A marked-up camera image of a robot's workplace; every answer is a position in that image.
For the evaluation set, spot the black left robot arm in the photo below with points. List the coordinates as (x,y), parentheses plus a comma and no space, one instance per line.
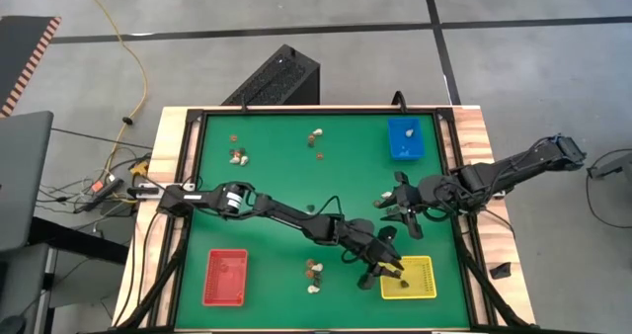
(291,220)

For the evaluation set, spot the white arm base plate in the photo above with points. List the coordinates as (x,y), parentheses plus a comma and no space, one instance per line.
(148,192)

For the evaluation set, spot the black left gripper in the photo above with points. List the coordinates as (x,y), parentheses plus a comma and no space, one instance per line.
(365,240)

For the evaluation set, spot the black computer tower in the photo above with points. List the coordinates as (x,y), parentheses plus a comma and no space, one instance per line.
(276,79)

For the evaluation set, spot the green table mat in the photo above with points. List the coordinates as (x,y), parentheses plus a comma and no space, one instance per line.
(276,141)

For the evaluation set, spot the grey desk panel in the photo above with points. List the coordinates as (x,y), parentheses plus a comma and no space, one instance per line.
(22,176)

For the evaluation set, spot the black desk top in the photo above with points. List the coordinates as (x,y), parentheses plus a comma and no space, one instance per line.
(74,240)

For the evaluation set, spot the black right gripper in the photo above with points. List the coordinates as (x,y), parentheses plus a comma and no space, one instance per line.
(412,200)

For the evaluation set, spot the blue plastic basket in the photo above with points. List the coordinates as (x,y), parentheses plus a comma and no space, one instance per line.
(402,148)

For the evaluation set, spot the black mat orange striped edge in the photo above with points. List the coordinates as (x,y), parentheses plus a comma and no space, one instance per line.
(22,52)

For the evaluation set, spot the small black wedge object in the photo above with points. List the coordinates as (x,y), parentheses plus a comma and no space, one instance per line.
(501,271)

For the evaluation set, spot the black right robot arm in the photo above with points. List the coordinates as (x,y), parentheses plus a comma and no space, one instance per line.
(518,166)

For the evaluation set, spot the red plastic basket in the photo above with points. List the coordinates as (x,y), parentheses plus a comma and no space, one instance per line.
(225,289)

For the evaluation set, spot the black power strip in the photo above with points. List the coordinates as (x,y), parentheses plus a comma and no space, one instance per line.
(101,191)

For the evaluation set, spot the yellow plastic basket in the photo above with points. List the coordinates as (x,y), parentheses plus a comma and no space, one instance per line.
(424,279)

